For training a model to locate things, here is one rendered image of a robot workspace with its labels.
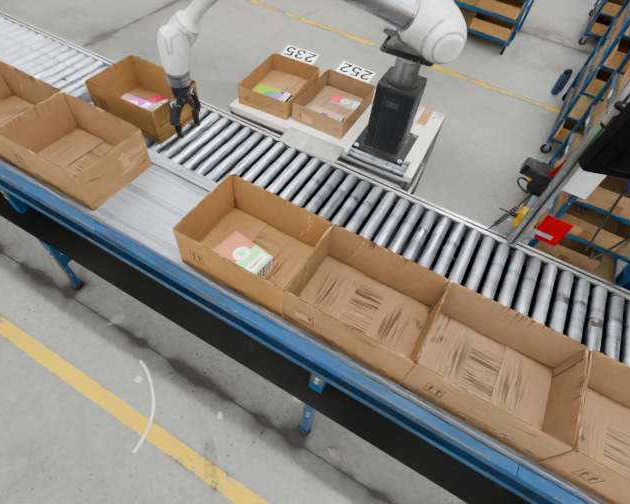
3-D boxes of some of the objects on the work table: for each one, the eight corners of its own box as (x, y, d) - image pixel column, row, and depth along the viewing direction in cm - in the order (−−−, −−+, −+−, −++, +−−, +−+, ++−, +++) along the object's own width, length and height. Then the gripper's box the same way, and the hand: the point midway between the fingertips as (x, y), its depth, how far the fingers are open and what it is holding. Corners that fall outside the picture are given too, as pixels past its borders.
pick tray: (372, 103, 218) (376, 86, 210) (340, 140, 197) (343, 123, 189) (326, 85, 224) (328, 68, 216) (291, 119, 203) (291, 101, 195)
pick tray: (318, 84, 224) (320, 67, 216) (286, 121, 202) (287, 103, 194) (273, 69, 229) (273, 52, 221) (237, 103, 207) (236, 85, 199)
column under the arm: (371, 119, 209) (386, 57, 182) (418, 137, 204) (440, 76, 177) (351, 146, 194) (363, 83, 168) (401, 166, 189) (422, 104, 163)
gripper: (167, 100, 153) (178, 147, 171) (205, 74, 166) (212, 120, 184) (152, 93, 155) (164, 140, 173) (191, 68, 168) (198, 114, 186)
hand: (188, 126), depth 177 cm, fingers open, 10 cm apart
